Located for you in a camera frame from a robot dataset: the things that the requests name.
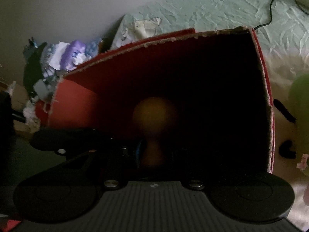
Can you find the green plush toy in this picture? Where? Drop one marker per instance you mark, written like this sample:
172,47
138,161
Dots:
298,99

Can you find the light green bed sheet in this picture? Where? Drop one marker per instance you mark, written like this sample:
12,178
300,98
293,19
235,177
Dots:
282,29

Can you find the red cardboard box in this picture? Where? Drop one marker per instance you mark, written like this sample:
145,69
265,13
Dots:
215,84

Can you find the dark green leaf fan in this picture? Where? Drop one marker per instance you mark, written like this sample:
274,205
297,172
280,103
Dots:
32,71

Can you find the red round toy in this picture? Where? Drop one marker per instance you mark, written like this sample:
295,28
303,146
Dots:
42,112

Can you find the blue checkered cloth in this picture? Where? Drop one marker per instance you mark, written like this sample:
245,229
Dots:
92,47

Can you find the orange wooden ball toy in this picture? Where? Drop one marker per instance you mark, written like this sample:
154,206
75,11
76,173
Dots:
150,117

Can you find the purple plastic bag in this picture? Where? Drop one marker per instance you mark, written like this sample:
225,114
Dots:
68,58

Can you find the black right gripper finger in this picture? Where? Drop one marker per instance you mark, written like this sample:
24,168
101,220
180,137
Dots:
78,142

